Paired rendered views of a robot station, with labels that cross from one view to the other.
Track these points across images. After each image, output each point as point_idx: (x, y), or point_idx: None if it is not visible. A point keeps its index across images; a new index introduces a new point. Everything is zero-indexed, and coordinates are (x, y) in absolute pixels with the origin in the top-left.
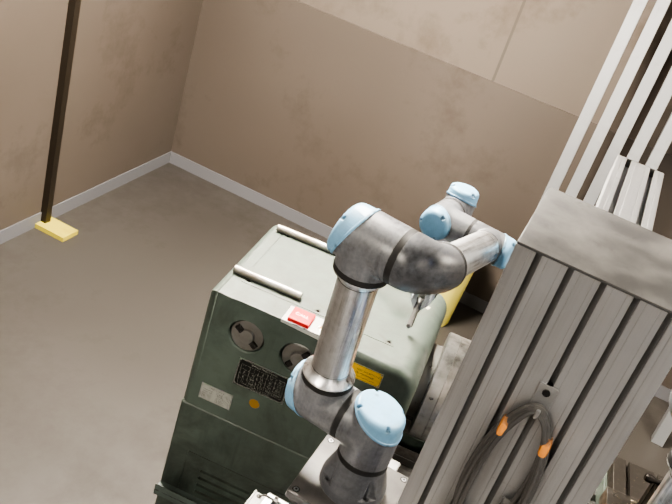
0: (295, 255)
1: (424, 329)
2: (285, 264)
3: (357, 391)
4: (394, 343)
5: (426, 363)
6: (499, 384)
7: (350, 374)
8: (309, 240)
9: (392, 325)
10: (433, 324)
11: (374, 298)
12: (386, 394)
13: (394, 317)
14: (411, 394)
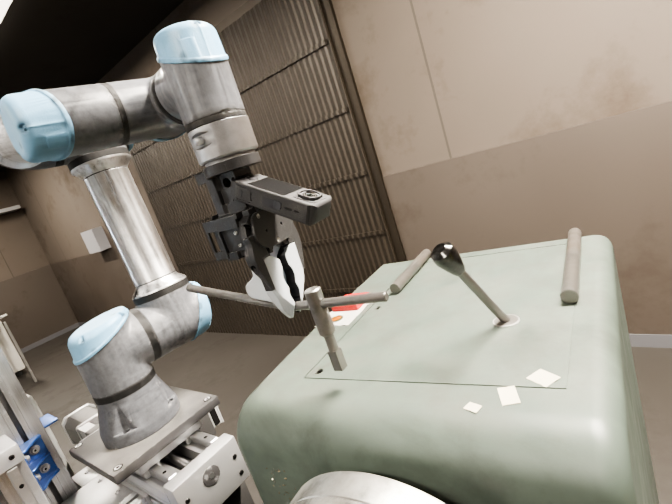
0: (515, 263)
1: (375, 412)
2: (478, 266)
3: (135, 310)
4: (314, 377)
5: (324, 467)
6: None
7: (139, 288)
8: (566, 250)
9: (368, 368)
10: (419, 435)
11: (90, 190)
12: (109, 319)
13: (396, 366)
14: (239, 447)
